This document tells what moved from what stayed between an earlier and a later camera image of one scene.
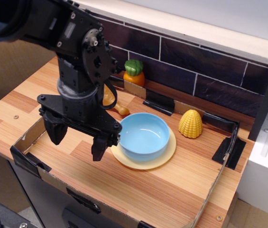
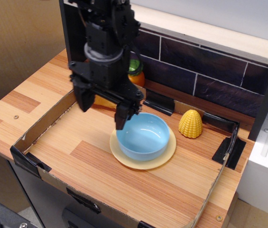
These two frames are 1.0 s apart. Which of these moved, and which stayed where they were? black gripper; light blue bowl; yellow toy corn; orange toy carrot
Moved: black gripper
Stayed: light blue bowl; yellow toy corn; orange toy carrot
